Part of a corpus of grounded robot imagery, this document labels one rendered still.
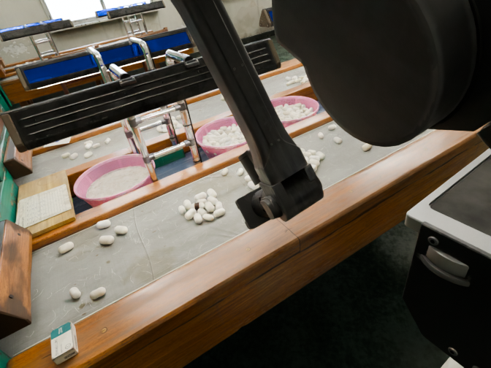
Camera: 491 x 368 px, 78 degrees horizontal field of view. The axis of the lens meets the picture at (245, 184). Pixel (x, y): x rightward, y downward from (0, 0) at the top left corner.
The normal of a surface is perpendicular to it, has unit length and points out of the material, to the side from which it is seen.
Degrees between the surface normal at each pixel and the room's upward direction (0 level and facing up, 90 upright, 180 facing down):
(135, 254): 0
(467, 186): 0
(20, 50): 90
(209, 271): 0
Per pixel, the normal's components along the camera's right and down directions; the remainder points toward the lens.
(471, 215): -0.14, -0.80
